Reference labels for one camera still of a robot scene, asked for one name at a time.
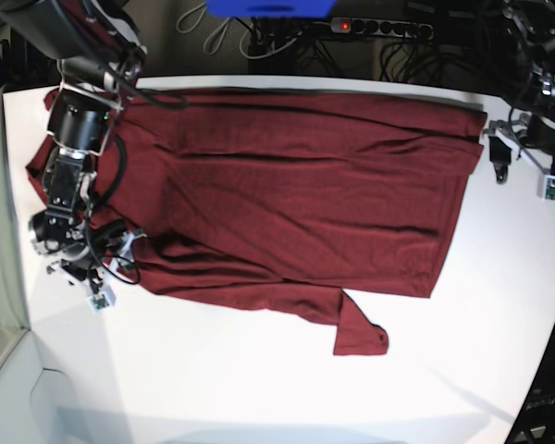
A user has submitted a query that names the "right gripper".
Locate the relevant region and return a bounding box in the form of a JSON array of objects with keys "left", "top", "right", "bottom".
[{"left": 46, "top": 229, "right": 146, "bottom": 313}]

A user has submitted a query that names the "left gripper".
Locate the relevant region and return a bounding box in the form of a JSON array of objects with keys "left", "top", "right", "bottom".
[{"left": 483, "top": 115, "right": 555, "bottom": 203}]

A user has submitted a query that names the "dark red t-shirt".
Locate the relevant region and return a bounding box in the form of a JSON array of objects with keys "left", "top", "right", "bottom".
[{"left": 25, "top": 86, "right": 488, "bottom": 357}]

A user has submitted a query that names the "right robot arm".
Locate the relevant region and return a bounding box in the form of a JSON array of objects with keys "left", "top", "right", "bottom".
[{"left": 0, "top": 1, "right": 188, "bottom": 312}]

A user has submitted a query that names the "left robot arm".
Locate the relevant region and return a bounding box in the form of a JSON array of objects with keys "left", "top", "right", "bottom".
[{"left": 475, "top": 1, "right": 555, "bottom": 203}]

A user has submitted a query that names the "black power strip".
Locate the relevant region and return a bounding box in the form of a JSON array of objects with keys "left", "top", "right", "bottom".
[{"left": 329, "top": 18, "right": 434, "bottom": 42}]

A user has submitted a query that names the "blue box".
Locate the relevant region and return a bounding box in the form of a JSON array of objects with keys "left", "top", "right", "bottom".
[{"left": 205, "top": 0, "right": 336, "bottom": 19}]

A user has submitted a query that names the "white cable loop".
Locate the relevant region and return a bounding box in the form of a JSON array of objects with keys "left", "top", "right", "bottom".
[{"left": 175, "top": 8, "right": 302, "bottom": 59}]

